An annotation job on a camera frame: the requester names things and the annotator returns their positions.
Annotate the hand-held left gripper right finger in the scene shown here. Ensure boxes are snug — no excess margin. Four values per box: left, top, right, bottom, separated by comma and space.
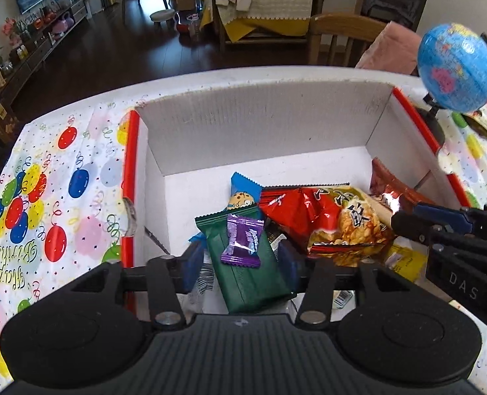
278, 240, 397, 325

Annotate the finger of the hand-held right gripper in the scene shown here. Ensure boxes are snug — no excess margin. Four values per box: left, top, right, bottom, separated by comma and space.
412, 202, 486, 231
391, 209, 447, 245

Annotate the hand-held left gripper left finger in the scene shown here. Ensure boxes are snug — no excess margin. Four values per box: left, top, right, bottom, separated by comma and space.
79, 241, 205, 330

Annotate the green snack packet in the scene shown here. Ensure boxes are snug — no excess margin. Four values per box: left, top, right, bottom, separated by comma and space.
195, 205, 296, 314

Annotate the orange foil snack packet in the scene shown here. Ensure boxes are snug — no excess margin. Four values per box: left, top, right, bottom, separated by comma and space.
369, 157, 439, 220

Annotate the red popcorn snack packet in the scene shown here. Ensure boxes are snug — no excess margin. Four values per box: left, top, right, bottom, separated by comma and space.
257, 185, 395, 267

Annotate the blue cookie snack packet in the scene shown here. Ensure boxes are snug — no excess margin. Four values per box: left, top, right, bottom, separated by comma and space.
187, 171, 263, 244

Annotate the white cardboard box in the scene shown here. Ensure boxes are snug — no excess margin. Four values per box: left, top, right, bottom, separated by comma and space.
119, 80, 473, 327

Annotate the black snack packet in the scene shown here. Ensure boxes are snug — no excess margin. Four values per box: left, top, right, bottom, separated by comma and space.
264, 230, 288, 252

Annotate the yellow snack packet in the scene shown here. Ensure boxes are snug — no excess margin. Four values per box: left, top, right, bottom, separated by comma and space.
385, 242, 428, 284

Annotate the purple candy packet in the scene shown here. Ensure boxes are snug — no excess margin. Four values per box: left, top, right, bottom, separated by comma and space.
220, 213, 266, 271

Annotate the blue desk globe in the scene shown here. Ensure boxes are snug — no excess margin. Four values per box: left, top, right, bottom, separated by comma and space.
415, 23, 487, 154

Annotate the pink cloth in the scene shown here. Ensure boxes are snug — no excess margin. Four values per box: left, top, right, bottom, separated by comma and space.
354, 21, 424, 77

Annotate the wooden chair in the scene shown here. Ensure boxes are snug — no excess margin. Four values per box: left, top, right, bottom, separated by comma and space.
308, 13, 389, 67

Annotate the small cardboard box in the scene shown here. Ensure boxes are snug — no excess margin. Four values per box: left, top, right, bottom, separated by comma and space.
0, 102, 20, 145

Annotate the red floor toy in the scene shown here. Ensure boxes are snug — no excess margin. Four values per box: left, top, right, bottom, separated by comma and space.
175, 12, 200, 34

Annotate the small white round stool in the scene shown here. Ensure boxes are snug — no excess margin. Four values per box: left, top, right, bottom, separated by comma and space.
150, 8, 175, 30

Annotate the sofa with cream cover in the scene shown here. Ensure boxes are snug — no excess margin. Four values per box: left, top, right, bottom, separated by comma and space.
200, 0, 314, 51

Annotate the long wooden television cabinet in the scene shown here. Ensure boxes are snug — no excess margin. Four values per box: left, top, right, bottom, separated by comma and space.
0, 0, 92, 104

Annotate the purple plush toy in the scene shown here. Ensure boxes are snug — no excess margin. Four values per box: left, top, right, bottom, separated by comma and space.
49, 12, 76, 36

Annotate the pink flower bouquet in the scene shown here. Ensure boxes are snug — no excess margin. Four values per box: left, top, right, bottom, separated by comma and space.
2, 17, 22, 44

